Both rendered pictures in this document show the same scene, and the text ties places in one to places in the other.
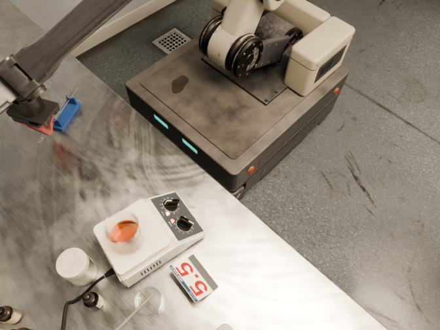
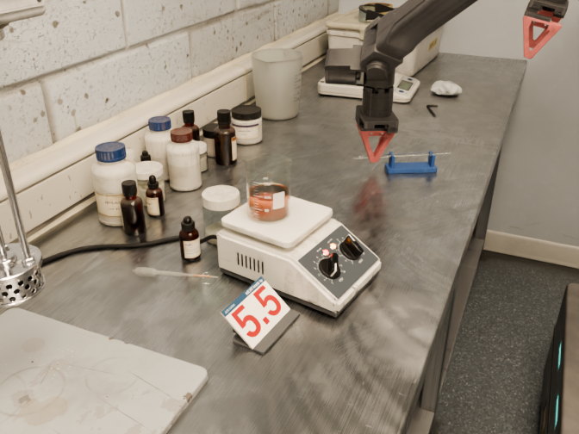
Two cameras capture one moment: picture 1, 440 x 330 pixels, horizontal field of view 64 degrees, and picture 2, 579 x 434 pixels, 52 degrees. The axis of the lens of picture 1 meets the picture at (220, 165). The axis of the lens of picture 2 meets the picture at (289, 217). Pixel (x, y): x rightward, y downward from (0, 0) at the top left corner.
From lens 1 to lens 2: 0.61 m
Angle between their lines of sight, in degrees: 57
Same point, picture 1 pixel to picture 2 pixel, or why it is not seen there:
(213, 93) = not seen: outside the picture
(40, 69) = (385, 33)
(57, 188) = (314, 192)
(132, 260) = (243, 223)
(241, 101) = not seen: outside the picture
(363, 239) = not seen: outside the picture
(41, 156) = (344, 172)
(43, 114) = (375, 119)
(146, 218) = (307, 218)
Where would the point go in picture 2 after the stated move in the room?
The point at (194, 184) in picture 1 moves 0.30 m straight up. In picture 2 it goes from (414, 286) to (439, 74)
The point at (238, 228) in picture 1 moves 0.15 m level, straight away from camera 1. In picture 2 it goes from (379, 353) to (497, 342)
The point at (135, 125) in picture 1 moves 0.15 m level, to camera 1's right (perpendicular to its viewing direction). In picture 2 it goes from (454, 213) to (507, 257)
